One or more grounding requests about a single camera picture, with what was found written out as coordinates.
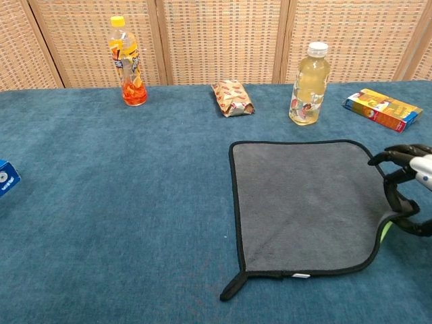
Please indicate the foil snack packet red print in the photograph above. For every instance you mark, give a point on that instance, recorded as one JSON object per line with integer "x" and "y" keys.
{"x": 232, "y": 98}

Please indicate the woven rattan folding screen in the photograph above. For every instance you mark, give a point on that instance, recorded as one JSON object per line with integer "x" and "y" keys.
{"x": 216, "y": 40}

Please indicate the teal table cloth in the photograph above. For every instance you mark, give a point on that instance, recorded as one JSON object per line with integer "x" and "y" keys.
{"x": 118, "y": 209}

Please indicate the pale yellow drink bottle white cap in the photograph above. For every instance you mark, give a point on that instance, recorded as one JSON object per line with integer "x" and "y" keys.
{"x": 308, "y": 87}

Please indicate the yellow and blue carton box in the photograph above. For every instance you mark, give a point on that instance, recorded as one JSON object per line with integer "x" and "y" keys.
{"x": 383, "y": 109}

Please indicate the orange drink bottle yellow cap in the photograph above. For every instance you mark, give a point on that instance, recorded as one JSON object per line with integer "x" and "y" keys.
{"x": 128, "y": 67}

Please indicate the grey and green cloth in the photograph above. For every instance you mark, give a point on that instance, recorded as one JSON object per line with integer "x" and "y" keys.
{"x": 303, "y": 206}

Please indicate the blue cardboard box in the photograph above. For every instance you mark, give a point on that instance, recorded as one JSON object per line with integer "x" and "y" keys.
{"x": 6, "y": 177}

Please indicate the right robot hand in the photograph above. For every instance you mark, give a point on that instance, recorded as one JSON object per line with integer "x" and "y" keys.
{"x": 401, "y": 202}

